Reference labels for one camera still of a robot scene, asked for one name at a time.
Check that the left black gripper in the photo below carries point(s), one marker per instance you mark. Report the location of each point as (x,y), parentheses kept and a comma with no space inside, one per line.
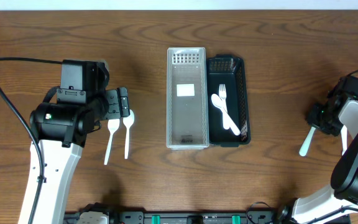
(123,102)

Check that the white plastic spoon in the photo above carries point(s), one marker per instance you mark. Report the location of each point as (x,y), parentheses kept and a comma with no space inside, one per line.
(128,122)
(218,103)
(113,126)

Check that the clear plastic mesh basket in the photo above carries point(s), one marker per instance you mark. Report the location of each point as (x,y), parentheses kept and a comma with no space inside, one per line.
(187,116)

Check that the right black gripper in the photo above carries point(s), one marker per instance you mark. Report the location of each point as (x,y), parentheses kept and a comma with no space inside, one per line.
(314,116)

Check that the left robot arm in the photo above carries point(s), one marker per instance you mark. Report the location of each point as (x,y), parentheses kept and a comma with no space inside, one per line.
(61,124)

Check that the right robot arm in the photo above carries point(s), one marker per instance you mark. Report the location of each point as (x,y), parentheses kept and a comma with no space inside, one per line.
(338,117)

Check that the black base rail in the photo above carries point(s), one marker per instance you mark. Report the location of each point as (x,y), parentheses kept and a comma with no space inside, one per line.
(99,213)

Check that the black plastic mesh basket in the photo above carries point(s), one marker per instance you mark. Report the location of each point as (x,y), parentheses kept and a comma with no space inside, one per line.
(228,70)

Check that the pale green plastic fork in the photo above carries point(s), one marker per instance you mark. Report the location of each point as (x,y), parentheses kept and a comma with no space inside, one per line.
(307,142)

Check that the white plastic fork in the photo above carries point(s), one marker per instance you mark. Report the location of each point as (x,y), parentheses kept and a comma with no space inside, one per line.
(344,139)
(223,95)

